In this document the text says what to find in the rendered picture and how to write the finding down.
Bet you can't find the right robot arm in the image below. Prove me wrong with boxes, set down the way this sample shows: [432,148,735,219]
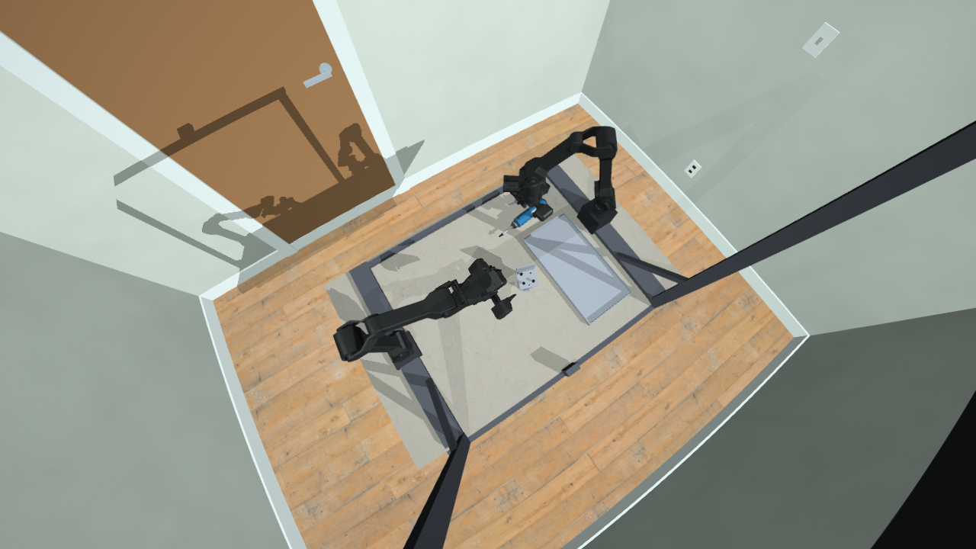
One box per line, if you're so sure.
[503,126,618,219]

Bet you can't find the grey l-shaped bracket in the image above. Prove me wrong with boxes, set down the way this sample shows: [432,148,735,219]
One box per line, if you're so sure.
[515,263,539,290]

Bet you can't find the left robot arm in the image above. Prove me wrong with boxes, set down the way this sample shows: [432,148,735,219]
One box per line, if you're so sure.
[333,265,507,363]

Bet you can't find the blue cylindrical tool barrel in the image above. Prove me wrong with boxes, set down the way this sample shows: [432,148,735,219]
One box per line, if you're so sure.
[503,199,547,234]

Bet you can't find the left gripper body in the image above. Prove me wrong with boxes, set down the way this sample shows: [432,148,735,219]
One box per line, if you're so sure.
[468,258,512,319]

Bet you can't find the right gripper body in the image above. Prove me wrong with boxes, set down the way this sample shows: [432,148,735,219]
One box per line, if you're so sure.
[510,188,554,222]

